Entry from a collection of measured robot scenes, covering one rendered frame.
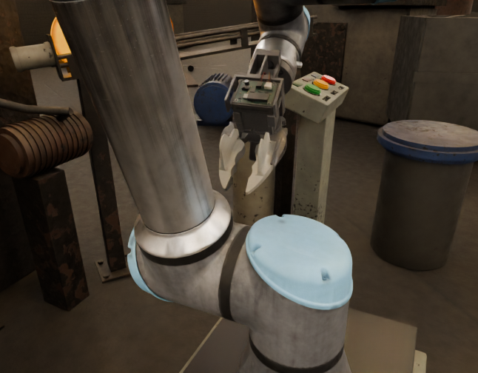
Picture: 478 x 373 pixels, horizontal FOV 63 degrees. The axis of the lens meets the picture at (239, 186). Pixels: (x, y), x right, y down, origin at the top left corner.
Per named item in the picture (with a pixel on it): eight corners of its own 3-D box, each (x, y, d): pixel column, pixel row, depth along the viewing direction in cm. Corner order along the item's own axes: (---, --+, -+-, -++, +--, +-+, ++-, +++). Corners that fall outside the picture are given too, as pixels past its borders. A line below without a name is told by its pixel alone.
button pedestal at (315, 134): (266, 295, 116) (273, 83, 90) (291, 254, 135) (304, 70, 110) (318, 311, 109) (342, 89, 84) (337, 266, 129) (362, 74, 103)
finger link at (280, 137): (248, 161, 53) (257, 115, 58) (249, 169, 55) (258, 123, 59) (283, 163, 52) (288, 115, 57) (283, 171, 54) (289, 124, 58)
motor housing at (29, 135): (31, 306, 111) (-21, 124, 89) (89, 265, 129) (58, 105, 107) (64, 321, 106) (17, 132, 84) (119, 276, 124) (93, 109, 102)
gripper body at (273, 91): (220, 103, 52) (243, 46, 58) (229, 145, 59) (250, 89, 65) (276, 109, 50) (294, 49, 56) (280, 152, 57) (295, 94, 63)
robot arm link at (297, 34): (264, -6, 67) (273, 37, 73) (248, 33, 61) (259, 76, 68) (309, -10, 64) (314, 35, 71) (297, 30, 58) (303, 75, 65)
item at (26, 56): (17, 71, 97) (8, 46, 94) (55, 64, 101) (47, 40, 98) (18, 74, 92) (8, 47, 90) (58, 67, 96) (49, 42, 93)
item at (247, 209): (227, 278, 123) (224, 116, 101) (243, 258, 133) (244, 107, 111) (262, 289, 118) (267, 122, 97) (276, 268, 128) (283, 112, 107)
